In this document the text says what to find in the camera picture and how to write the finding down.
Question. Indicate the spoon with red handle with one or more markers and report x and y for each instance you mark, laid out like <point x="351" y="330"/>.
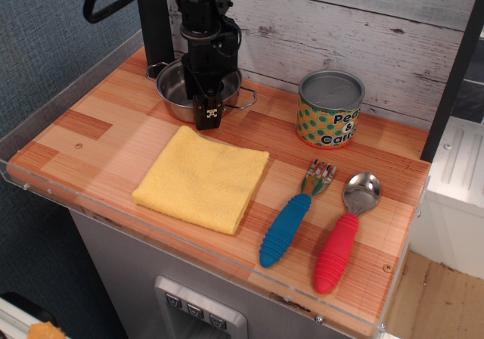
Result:
<point x="361" y="194"/>

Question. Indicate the orange plush object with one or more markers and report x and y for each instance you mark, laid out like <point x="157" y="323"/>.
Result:
<point x="45" y="330"/>

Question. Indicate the grey dispenser panel with buttons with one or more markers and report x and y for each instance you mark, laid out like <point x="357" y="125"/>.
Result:
<point x="189" y="314"/>

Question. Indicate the black vertical post right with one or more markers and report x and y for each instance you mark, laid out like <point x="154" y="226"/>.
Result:
<point x="455" y="79"/>

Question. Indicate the black vertical post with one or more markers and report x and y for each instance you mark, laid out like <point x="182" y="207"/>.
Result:
<point x="455" y="79"/>
<point x="156" y="31"/>

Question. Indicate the fork with blue handle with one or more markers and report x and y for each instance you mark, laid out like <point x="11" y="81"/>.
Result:
<point x="282" y="231"/>

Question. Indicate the white cabinet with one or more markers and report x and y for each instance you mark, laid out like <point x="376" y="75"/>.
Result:
<point x="448" y="228"/>

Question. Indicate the clear acrylic table guard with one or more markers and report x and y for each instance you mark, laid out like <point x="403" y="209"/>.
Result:
<point x="88" y="148"/>

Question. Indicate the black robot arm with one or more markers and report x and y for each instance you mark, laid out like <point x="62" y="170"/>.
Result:
<point x="202" y="16"/>

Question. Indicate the yellow folded towel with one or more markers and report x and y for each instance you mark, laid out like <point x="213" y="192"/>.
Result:
<point x="202" y="182"/>

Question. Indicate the black vertical post left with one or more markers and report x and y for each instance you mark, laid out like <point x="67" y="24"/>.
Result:
<point x="156" y="31"/>

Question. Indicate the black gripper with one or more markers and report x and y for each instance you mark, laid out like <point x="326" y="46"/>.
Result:
<point x="209" y="60"/>

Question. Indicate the small stainless steel pot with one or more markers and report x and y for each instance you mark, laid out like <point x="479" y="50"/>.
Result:
<point x="170" y="83"/>

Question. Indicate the peas and carrots toy can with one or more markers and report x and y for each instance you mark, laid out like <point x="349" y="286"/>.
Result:
<point x="328" y="108"/>

